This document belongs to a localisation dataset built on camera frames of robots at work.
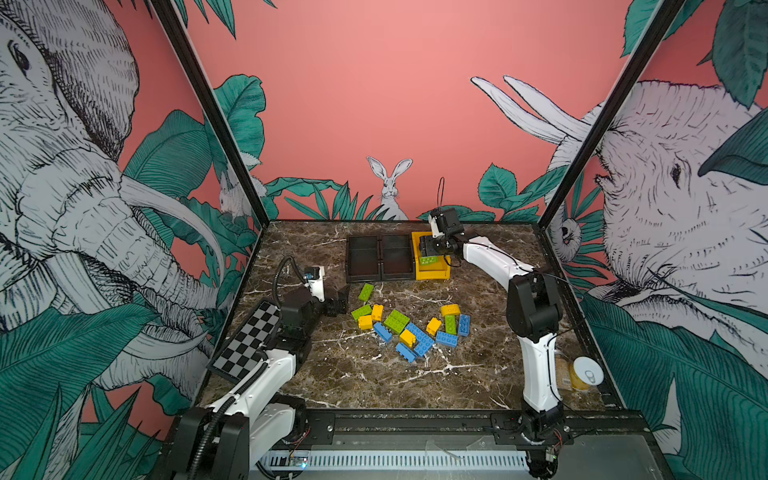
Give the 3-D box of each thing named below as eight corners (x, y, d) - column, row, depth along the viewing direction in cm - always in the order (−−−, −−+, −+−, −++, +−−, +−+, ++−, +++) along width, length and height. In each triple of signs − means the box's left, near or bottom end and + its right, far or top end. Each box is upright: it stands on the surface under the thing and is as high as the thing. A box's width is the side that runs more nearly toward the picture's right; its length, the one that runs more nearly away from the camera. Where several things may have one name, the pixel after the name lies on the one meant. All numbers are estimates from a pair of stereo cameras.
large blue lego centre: (398, 336, 92) (398, 333, 91) (410, 323, 95) (411, 320, 93) (421, 357, 88) (422, 354, 86) (433, 344, 91) (434, 341, 89)
